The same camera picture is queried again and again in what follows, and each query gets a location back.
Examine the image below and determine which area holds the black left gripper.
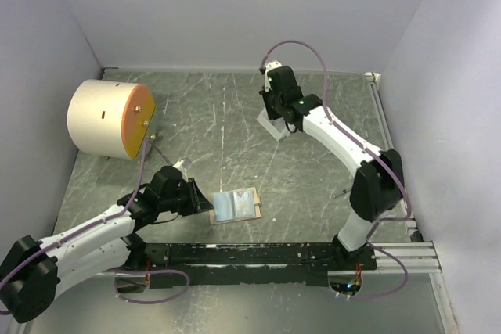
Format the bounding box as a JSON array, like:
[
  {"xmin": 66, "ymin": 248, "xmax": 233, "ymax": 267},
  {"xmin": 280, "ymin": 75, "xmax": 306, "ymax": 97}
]
[{"xmin": 159, "ymin": 177, "xmax": 214, "ymax": 216}]

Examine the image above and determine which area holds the beige leather card holder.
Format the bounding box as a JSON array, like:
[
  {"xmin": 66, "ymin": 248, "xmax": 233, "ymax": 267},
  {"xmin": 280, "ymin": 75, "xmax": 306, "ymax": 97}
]
[{"xmin": 209, "ymin": 187, "xmax": 261, "ymax": 225}]

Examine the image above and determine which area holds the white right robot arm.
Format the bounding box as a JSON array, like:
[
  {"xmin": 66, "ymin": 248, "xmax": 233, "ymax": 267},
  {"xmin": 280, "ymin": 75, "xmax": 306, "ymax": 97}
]
[{"xmin": 258, "ymin": 61, "xmax": 404, "ymax": 270}]

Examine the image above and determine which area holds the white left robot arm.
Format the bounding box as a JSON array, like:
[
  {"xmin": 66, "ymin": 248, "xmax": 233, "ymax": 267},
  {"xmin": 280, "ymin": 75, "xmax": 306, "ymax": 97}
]
[{"xmin": 1, "ymin": 163, "xmax": 213, "ymax": 323}]

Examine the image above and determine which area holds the white plastic card tray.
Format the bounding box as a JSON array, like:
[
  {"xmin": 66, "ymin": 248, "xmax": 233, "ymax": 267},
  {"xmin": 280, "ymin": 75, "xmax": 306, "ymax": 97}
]
[{"xmin": 257, "ymin": 108, "xmax": 290, "ymax": 142}]

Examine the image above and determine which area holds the cream cylindrical drawer cabinet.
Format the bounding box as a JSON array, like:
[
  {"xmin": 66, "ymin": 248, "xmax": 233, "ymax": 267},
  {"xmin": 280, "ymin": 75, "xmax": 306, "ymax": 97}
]
[{"xmin": 67, "ymin": 80, "xmax": 157, "ymax": 160}]

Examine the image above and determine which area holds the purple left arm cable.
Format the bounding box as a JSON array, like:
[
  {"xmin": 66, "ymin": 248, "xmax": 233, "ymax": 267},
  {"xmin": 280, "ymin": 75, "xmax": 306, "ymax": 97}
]
[{"xmin": 0, "ymin": 138, "xmax": 175, "ymax": 315}]

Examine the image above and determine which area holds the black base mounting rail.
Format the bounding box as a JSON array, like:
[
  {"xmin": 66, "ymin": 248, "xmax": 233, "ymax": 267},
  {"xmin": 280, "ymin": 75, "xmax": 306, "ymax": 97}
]
[{"xmin": 112, "ymin": 242, "xmax": 377, "ymax": 289}]

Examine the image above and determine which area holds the aluminium frame extrusion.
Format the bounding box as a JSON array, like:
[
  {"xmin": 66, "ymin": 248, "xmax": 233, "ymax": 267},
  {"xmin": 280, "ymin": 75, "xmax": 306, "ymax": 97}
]
[{"xmin": 31, "ymin": 71, "xmax": 442, "ymax": 275}]

